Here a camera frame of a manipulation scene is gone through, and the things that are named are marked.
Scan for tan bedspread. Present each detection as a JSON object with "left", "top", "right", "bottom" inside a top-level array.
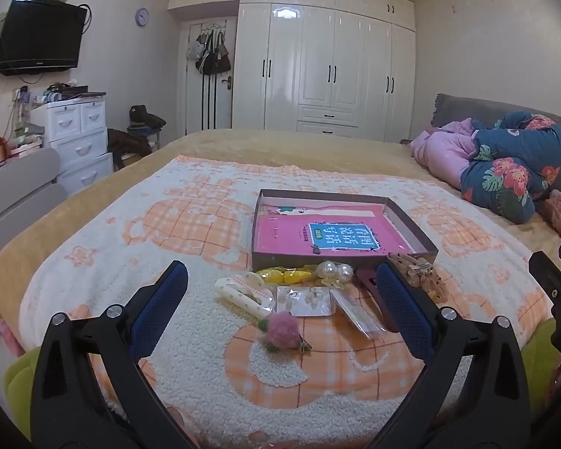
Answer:
[{"left": 0, "top": 128, "right": 561, "bottom": 351}]

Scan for black wall television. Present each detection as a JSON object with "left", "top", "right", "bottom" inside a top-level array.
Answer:
[{"left": 0, "top": 0, "right": 89, "bottom": 76}]

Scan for pink book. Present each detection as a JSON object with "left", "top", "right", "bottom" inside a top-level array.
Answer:
[{"left": 255, "top": 206, "right": 414, "bottom": 256}]

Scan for hanging bags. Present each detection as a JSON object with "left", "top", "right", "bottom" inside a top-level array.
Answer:
[{"left": 187, "top": 30, "right": 232, "bottom": 76}]

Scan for white door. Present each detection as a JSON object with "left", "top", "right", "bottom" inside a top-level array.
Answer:
[{"left": 180, "top": 16, "right": 238, "bottom": 136}]

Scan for pink pillow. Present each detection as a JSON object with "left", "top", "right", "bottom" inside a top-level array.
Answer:
[{"left": 409, "top": 119, "right": 487, "bottom": 190}]

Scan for folded clothes pile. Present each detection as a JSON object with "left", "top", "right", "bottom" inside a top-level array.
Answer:
[{"left": 126, "top": 105, "right": 168, "bottom": 135}]

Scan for white wardrobe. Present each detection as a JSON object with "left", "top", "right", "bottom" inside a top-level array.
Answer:
[{"left": 168, "top": 0, "right": 418, "bottom": 143}]

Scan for maroon hair clip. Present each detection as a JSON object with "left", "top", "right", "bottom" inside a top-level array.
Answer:
[{"left": 354, "top": 264, "right": 398, "bottom": 333}]

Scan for orange patterned blanket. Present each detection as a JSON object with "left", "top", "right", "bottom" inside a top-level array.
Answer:
[{"left": 19, "top": 154, "right": 555, "bottom": 449}]

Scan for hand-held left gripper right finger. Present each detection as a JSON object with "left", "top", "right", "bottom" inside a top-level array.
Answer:
[{"left": 369, "top": 262, "right": 531, "bottom": 449}]

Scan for cluttered side table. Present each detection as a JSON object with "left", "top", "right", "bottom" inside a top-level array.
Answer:
[{"left": 0, "top": 86, "right": 45, "bottom": 178}]

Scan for clear earring case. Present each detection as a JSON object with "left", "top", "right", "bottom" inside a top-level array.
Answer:
[{"left": 273, "top": 285, "right": 337, "bottom": 319}]

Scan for black set-top box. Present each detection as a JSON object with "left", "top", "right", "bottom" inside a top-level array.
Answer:
[{"left": 47, "top": 83, "right": 108, "bottom": 101}]

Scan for shallow cardboard box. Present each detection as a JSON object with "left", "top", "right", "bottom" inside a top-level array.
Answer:
[{"left": 250, "top": 189, "right": 439, "bottom": 269}]

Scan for grey chair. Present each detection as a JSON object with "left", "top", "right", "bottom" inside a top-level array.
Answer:
[{"left": 0, "top": 147, "right": 68, "bottom": 244}]

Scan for blue floral quilt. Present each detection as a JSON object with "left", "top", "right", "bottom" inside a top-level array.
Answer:
[{"left": 460, "top": 111, "right": 561, "bottom": 223}]

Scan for pink pompom hair clip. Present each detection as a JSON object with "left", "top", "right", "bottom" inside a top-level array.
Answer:
[{"left": 257, "top": 311, "right": 313, "bottom": 354}]

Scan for white drawer cabinet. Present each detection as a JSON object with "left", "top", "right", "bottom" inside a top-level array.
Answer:
[{"left": 30, "top": 96, "right": 115, "bottom": 195}]

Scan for yellow hair clip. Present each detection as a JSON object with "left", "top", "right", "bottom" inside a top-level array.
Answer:
[{"left": 255, "top": 266, "right": 319, "bottom": 286}]

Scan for white dotted hair clip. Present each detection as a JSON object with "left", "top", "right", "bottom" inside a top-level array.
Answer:
[{"left": 215, "top": 272, "right": 276, "bottom": 320}]

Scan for clear plastic packet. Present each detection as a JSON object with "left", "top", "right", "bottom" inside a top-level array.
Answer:
[{"left": 329, "top": 287, "right": 386, "bottom": 340}]

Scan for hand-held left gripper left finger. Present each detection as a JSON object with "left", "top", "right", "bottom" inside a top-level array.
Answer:
[{"left": 30, "top": 259, "right": 202, "bottom": 449}]

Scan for grey headboard cushion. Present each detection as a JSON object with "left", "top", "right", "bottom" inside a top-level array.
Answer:
[{"left": 431, "top": 94, "right": 561, "bottom": 188}]

